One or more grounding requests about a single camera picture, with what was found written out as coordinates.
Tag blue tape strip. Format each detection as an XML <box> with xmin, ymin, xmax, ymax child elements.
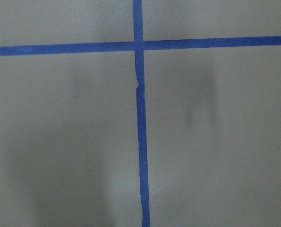
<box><xmin>0</xmin><ymin>35</ymin><xmax>281</xmax><ymax>57</ymax></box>
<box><xmin>132</xmin><ymin>0</ymin><xmax>151</xmax><ymax>227</ymax></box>

